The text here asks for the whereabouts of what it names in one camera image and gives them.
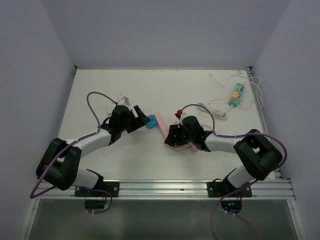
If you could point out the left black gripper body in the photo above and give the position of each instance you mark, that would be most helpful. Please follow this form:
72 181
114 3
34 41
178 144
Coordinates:
123 125

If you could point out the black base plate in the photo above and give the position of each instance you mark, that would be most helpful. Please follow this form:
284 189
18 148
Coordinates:
218 189
99 190

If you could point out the blue plug adapter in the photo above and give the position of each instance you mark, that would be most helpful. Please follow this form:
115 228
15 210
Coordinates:
152 122

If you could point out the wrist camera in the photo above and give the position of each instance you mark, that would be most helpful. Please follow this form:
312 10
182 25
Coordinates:
124 101
180 114

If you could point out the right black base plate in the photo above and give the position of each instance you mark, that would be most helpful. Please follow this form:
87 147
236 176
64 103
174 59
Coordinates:
218 189

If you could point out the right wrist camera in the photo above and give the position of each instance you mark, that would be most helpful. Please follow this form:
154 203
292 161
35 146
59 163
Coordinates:
180 114

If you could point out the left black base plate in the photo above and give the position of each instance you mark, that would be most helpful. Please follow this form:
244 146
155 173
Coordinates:
99 190

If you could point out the pink power strip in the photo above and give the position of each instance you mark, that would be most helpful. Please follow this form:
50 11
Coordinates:
164 129

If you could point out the aluminium rail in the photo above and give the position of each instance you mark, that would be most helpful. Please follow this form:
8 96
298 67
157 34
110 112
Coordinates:
197 190

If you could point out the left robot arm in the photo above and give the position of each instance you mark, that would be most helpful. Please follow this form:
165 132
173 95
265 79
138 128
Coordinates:
59 165

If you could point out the white plug adapter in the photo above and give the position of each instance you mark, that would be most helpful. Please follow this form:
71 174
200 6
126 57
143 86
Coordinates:
108 111

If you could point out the teal power strip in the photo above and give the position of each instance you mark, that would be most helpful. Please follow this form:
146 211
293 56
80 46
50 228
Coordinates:
240 88

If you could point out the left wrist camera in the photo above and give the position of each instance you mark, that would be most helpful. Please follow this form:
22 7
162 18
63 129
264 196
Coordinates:
124 101

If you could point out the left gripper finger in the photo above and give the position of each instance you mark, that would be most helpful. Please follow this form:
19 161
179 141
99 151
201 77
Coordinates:
141 118
134 125

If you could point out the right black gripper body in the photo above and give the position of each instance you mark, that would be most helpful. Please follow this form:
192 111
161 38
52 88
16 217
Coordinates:
182 137

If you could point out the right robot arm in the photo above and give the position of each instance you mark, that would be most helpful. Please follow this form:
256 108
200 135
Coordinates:
257 154

